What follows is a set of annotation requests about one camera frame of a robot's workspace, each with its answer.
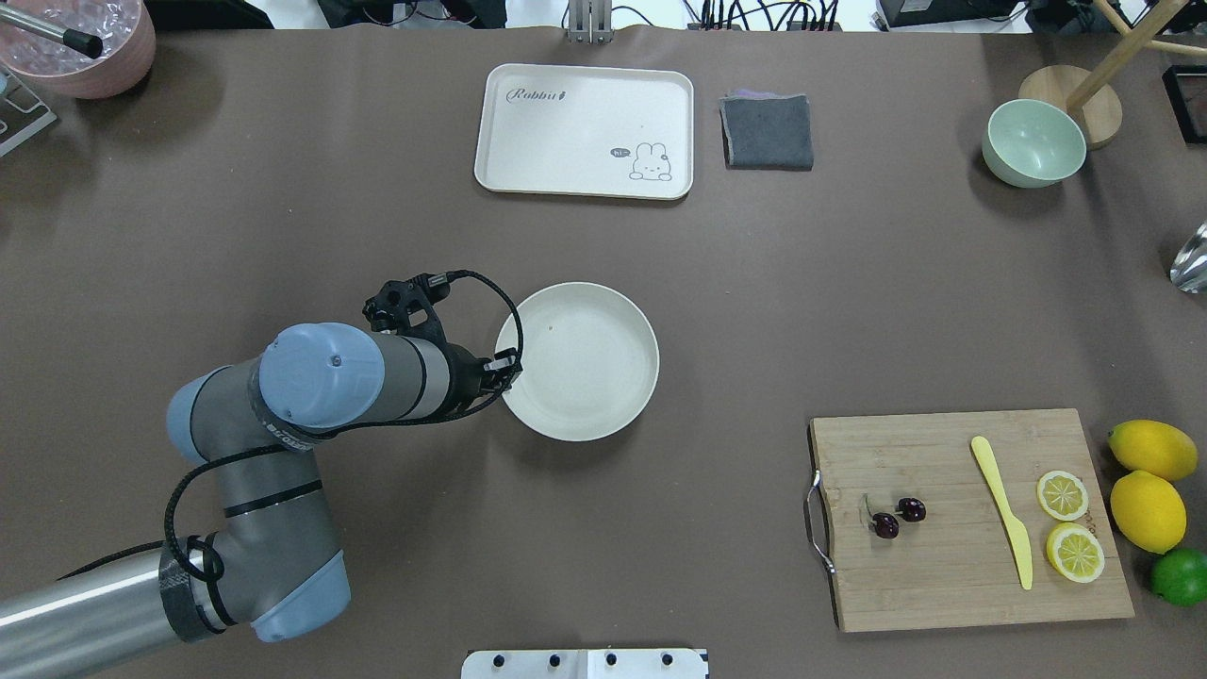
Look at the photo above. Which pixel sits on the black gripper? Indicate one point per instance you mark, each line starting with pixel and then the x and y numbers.
pixel 465 374

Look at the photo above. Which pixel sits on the beige round plate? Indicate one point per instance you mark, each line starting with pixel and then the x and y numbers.
pixel 590 361

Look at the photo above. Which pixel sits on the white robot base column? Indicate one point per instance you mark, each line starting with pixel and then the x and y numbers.
pixel 672 662

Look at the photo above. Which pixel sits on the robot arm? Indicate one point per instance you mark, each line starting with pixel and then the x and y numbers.
pixel 249 537

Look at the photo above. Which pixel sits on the cream rabbit tray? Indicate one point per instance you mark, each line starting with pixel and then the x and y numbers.
pixel 586 131

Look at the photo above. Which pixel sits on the dark red cherry left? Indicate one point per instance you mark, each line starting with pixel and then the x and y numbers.
pixel 881 524

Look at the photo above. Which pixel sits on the dark red cherry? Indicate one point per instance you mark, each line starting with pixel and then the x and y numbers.
pixel 911 509
pixel 881 524

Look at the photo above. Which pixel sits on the dark red cherry right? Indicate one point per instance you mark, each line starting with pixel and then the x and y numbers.
pixel 911 509

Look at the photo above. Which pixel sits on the grey folded cloth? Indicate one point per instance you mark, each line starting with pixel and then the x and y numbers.
pixel 767 131

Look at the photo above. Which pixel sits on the wooden cutting board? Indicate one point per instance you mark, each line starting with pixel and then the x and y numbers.
pixel 954 569

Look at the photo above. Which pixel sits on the pink bowl with ice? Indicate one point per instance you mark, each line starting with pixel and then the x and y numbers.
pixel 124 28

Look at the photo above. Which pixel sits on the white cup rack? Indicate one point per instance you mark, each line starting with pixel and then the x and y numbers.
pixel 23 112

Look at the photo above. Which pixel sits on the steel scoop in bowl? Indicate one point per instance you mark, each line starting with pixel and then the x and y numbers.
pixel 89 45

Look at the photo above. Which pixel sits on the yellow plastic knife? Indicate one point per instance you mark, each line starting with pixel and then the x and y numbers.
pixel 1017 533

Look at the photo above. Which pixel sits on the upper lemon slice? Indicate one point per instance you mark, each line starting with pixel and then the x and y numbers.
pixel 1062 495

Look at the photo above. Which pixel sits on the mint green bowl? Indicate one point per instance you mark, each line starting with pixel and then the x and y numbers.
pixel 1030 144

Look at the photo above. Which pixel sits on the wooden cup stand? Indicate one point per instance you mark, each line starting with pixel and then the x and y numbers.
pixel 1088 97

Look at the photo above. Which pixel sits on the yellow lemon far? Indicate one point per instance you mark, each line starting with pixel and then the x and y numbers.
pixel 1154 447

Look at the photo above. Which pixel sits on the yellow lemon near lime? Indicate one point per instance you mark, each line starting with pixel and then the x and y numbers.
pixel 1149 512

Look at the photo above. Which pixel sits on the steel ice scoop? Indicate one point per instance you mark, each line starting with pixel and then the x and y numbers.
pixel 1188 268

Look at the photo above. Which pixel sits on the green lime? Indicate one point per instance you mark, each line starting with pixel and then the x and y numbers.
pixel 1179 577

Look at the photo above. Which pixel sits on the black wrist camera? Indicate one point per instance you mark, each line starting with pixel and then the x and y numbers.
pixel 407 308

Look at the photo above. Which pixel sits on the aluminium frame post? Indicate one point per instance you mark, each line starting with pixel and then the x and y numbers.
pixel 589 22

